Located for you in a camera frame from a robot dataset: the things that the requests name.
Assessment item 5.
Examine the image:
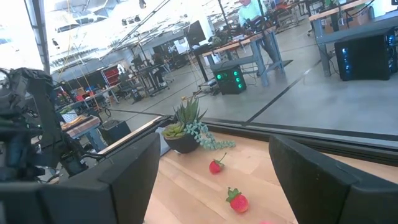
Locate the red strawberry with long stem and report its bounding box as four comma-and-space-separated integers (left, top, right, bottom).
208, 152, 228, 174

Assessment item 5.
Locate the red tool cabinet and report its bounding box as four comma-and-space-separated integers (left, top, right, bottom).
102, 65, 121, 87

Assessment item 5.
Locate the black box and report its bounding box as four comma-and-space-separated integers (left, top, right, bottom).
99, 119, 132, 146

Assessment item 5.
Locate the black aluminium table frame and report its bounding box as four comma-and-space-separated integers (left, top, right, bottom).
102, 114, 398, 167

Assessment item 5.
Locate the wooden top workbench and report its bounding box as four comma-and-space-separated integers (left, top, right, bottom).
201, 26, 293, 87

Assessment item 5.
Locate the computer tower with blue lights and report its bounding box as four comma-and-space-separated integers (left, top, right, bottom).
334, 27, 398, 82

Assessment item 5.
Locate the steel building column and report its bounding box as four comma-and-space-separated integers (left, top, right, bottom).
24, 0, 51, 75

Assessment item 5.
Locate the wood topped table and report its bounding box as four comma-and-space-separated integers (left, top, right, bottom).
60, 114, 108, 153

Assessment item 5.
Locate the potted succulent plant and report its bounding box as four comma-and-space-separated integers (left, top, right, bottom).
160, 98, 236, 154

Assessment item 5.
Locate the grey desk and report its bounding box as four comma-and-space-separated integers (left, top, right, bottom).
308, 0, 398, 77

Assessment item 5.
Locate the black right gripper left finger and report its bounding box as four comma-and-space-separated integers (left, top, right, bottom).
0, 133, 161, 224

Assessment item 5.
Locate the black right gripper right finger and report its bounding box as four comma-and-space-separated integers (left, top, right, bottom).
269, 134, 398, 224

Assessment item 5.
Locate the black monitor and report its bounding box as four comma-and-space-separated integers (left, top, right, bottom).
183, 20, 208, 47

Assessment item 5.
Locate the computer tower with green lights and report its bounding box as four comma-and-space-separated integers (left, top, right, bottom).
213, 64, 248, 95

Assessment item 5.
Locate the person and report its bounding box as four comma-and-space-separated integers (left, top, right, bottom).
238, 0, 265, 27

